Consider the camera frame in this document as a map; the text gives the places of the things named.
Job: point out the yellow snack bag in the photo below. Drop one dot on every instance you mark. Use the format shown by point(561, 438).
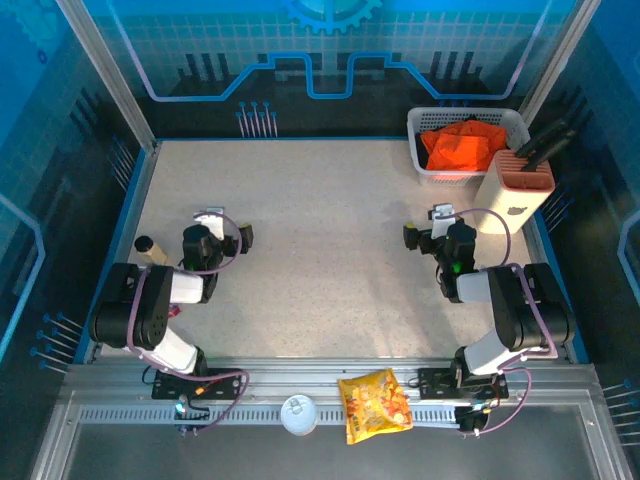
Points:
point(372, 405)

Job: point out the white knife block pink top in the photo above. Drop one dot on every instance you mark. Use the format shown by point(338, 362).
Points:
point(505, 205)

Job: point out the black base plate right arm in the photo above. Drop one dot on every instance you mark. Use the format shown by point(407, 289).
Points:
point(432, 382)

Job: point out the aluminium frame post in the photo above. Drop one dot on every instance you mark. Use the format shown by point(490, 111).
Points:
point(109, 75)
point(562, 50)

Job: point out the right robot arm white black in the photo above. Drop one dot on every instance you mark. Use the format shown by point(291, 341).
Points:
point(475, 287)

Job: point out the brown bottle black cap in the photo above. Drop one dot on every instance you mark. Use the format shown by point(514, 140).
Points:
point(152, 251)

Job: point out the black base plate left arm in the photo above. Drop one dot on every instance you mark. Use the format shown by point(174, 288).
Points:
point(225, 382)

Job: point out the aluminium frame rail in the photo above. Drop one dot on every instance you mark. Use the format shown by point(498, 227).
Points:
point(320, 365)

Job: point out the red snack packet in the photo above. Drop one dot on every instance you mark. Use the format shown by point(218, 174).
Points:
point(175, 311)

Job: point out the white round cup lid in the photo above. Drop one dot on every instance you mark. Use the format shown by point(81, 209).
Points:
point(298, 414)

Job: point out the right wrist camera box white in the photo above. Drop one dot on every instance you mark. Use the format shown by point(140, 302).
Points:
point(442, 220)

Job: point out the orange t-shirt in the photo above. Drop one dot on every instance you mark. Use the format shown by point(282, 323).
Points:
point(460, 147)

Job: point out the white plastic basket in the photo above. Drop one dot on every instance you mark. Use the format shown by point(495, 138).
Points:
point(450, 116)

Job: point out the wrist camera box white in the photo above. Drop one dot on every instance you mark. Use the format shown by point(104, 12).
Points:
point(214, 222)
point(442, 220)

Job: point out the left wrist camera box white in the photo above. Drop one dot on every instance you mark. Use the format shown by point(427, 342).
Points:
point(214, 222)

